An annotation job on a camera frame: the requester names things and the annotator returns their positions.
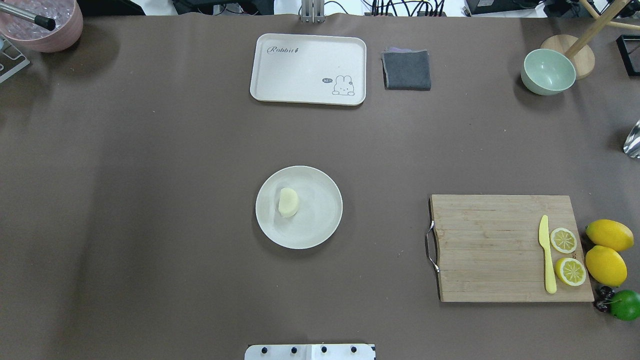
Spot round cream plate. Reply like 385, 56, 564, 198
254, 165, 343, 249

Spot white steamed bun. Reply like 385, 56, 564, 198
278, 187, 300, 218

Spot cream rabbit serving tray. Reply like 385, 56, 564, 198
249, 33, 367, 106

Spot dark grey folded cloth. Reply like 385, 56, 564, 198
381, 47, 432, 91

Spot bamboo cutting board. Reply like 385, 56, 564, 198
429, 194, 594, 303

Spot mint green bowl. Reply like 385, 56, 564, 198
520, 48, 577, 96

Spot upper lemon slice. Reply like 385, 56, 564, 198
550, 227, 579, 255

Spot lemon slice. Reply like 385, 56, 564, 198
550, 227, 579, 255
554, 257, 588, 287

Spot yellow plastic knife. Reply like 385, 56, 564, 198
537, 214, 557, 294

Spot lower lemon slice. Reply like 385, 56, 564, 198
554, 257, 588, 287

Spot upper whole lemon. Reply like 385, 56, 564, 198
585, 219, 634, 252

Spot whole lemon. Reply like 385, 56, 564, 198
585, 245, 627, 287
585, 219, 634, 252

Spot wooden mug tree stand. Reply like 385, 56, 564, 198
541, 0, 639, 80

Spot lower whole lemon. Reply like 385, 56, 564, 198
585, 245, 627, 287

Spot pink bowl of ice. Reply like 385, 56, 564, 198
1, 0, 83, 53

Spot dark cherries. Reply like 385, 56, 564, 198
593, 285, 616, 313

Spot silver metal scoop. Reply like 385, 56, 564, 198
622, 120, 640, 159

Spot green lime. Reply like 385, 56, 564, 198
610, 289, 640, 321

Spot aluminium frame post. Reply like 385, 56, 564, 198
300, 0, 325, 24

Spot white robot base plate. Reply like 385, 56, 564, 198
244, 342, 377, 360

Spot metal ice scoop handle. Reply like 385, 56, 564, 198
0, 0, 57, 31

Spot black picture frame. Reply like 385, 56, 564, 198
615, 34, 640, 76

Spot white wire cup rack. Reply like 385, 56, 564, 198
0, 35, 31, 84

